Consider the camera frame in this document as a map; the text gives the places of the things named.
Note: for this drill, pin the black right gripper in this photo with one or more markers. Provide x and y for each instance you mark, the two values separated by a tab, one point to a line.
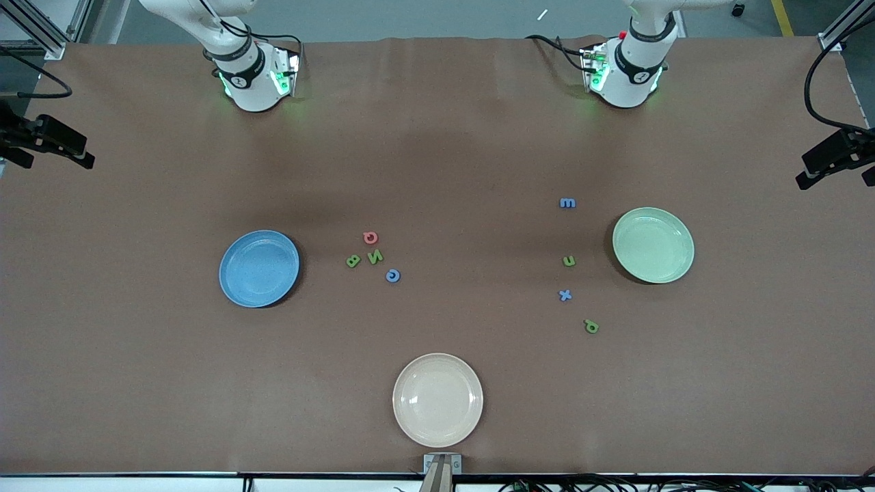
42	133

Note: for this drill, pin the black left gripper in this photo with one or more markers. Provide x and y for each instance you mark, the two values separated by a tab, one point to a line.
832	151

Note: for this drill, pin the green foam letter p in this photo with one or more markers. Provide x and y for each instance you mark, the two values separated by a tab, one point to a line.
589	324

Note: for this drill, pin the blue foam letter x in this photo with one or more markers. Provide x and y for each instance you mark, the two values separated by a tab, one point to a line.
564	295

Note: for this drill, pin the green foam letter B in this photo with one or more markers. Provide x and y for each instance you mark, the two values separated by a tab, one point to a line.
353	260

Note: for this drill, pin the red foam letter Q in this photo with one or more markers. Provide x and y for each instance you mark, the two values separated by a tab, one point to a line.
365	238

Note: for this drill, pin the blue foam letter C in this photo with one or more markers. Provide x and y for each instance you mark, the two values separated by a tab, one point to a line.
393	271

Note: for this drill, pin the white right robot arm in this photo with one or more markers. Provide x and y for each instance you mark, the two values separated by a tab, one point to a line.
249	82

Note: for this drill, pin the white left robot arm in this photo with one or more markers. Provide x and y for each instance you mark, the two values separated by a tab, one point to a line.
632	75

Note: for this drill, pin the light green plate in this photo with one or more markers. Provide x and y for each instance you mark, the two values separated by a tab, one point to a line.
653	246

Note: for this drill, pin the blue plate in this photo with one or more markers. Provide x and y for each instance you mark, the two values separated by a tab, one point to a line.
260	270

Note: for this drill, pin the cream plate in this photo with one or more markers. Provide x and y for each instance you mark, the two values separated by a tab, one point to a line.
437	400

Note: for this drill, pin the brown table cover sheet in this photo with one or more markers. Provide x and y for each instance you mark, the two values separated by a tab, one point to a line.
478	137

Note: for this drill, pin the aluminium frame profile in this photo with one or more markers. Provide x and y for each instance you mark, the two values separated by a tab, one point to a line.
830	41
55	49

